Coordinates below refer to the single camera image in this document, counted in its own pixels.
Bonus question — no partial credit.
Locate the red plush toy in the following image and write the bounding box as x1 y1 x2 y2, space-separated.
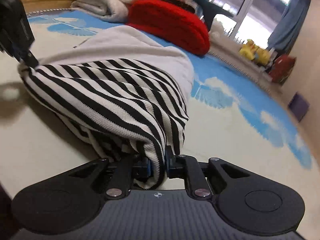
269 54 296 85

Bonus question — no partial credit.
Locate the white radiator windowsill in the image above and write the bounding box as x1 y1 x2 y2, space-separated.
208 20 281 94

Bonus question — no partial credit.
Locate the blue white patterned bed sheet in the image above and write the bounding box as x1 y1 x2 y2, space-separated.
1 12 319 203

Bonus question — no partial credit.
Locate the blue curtain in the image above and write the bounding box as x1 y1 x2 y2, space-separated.
267 0 311 53

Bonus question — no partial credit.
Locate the yellow plush toy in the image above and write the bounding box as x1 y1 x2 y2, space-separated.
239 39 270 66

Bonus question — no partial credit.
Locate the red folded blanket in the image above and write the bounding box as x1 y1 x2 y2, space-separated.
126 0 210 56

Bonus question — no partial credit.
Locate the black white striped garment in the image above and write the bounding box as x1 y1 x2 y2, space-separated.
18 25 194 189

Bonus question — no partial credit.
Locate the purple box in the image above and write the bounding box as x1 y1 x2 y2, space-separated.
288 92 310 122

